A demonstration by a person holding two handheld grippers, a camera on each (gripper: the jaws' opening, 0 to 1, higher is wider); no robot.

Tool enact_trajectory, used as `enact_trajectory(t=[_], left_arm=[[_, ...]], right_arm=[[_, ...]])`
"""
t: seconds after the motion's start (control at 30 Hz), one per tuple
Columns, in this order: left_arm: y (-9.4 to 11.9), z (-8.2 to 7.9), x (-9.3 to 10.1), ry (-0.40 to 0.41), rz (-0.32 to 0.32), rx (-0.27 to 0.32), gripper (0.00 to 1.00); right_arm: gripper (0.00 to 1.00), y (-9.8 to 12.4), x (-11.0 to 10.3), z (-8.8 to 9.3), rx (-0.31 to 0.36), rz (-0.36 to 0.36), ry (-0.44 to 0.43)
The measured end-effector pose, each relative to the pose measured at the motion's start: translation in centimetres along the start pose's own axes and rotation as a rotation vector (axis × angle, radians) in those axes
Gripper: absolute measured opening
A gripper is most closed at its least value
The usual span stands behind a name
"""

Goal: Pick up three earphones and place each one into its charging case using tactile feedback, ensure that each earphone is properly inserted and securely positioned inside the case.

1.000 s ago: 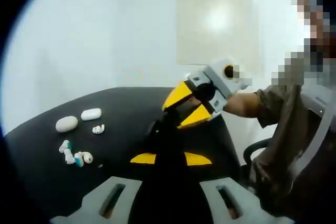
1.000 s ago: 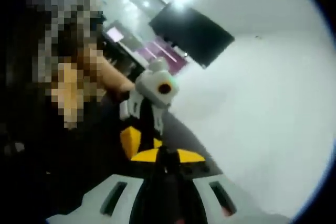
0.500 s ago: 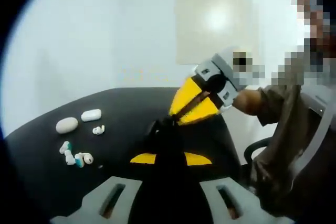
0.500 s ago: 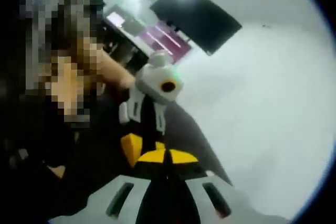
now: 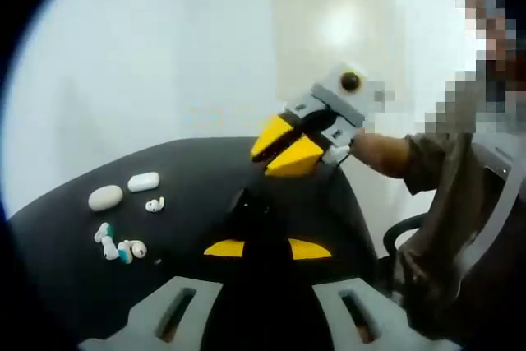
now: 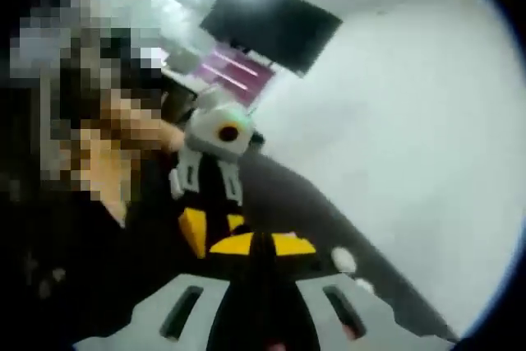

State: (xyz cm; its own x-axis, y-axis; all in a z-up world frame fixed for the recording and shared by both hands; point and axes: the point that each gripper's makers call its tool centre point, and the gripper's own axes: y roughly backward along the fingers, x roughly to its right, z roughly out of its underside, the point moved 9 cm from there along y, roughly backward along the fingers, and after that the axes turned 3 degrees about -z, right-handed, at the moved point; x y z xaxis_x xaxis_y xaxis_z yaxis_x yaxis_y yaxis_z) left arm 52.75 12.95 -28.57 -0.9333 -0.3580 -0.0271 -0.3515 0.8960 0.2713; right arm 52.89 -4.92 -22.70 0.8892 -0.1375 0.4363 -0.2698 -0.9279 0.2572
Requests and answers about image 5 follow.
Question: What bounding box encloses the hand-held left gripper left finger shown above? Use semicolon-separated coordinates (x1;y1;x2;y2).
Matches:
77;238;269;351

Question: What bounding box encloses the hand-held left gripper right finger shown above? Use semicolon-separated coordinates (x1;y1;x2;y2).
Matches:
267;238;457;351

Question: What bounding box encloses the black charging case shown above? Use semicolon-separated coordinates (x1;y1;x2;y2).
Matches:
228;188;287;245

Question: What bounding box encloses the white earphone with teal tip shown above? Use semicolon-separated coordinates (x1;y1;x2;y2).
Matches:
117;238;148;266

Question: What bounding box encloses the beige oval charging case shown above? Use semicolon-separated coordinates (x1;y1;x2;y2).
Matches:
88;185;124;212

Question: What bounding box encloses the white rounded charging case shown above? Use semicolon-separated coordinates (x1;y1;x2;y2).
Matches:
127;171;161;193

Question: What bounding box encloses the black office chair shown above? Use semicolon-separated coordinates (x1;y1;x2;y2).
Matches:
377;213;431;270

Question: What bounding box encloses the grey chest-worn device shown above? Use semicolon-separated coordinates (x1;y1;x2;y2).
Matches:
451;141;526;298

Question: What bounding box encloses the beige wall panel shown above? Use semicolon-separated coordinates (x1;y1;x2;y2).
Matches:
270;0;406;99

